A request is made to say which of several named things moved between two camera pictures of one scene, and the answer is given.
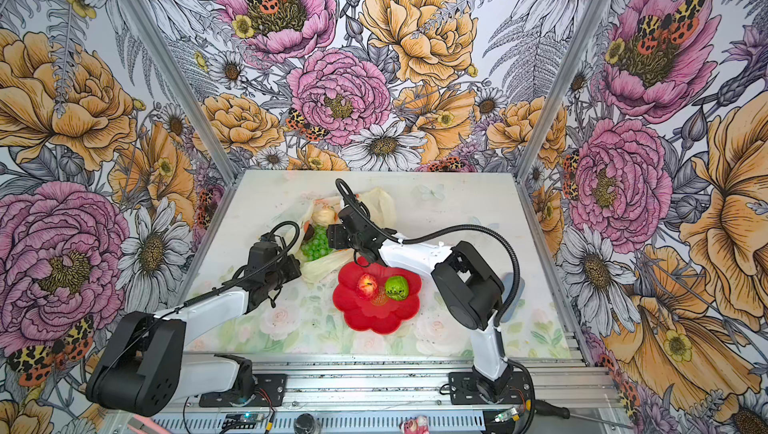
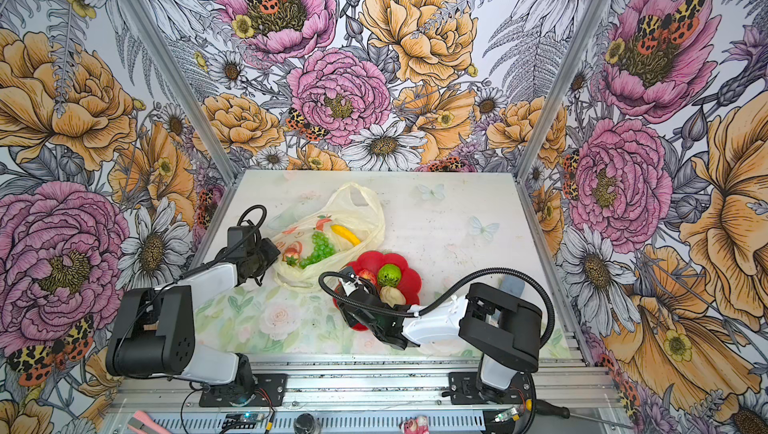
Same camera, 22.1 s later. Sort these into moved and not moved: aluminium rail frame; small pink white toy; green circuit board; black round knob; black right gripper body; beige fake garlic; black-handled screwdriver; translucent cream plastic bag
Moved: beige fake garlic; translucent cream plastic bag; black right gripper body
Not moved: black round knob; small pink white toy; aluminium rail frame; green circuit board; black-handled screwdriver
